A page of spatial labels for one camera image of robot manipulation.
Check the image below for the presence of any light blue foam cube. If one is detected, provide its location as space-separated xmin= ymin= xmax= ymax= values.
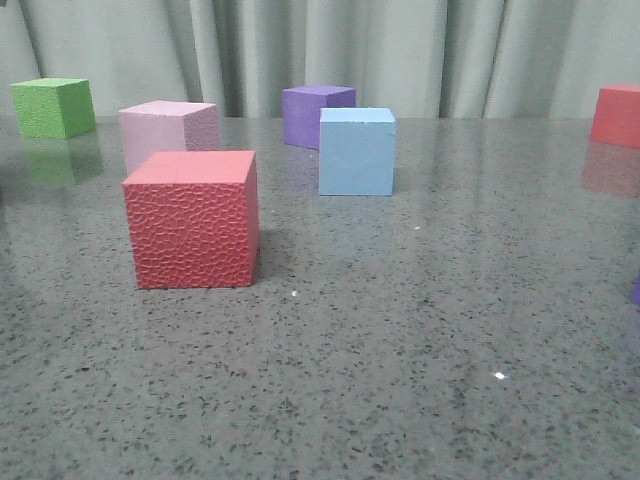
xmin=319 ymin=107 xmax=396 ymax=196

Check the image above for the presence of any red foam cube front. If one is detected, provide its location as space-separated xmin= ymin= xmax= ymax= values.
xmin=122 ymin=150 xmax=260 ymax=289

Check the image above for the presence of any red foam cube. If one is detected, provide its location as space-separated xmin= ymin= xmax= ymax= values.
xmin=122 ymin=150 xmax=260 ymax=289
xmin=590 ymin=84 xmax=640 ymax=148

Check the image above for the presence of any far purple foam cube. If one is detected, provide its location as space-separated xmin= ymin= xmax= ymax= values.
xmin=281 ymin=85 xmax=357 ymax=149

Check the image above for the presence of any purple foam cube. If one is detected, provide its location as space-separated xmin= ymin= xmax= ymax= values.
xmin=631 ymin=274 xmax=640 ymax=306
xmin=281 ymin=85 xmax=357 ymax=149

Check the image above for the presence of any pink foam cube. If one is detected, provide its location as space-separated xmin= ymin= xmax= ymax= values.
xmin=119 ymin=100 xmax=220 ymax=174

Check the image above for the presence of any grey-green curtain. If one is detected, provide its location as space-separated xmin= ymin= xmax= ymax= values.
xmin=1 ymin=1 xmax=639 ymax=118

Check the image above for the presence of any green foam cube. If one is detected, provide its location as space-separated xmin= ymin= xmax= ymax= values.
xmin=11 ymin=78 xmax=96 ymax=139

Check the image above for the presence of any near purple foam cube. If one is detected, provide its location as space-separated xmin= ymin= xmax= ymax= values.
xmin=631 ymin=274 xmax=640 ymax=306

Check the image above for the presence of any red foam cube right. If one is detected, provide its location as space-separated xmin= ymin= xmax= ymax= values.
xmin=590 ymin=84 xmax=640 ymax=148

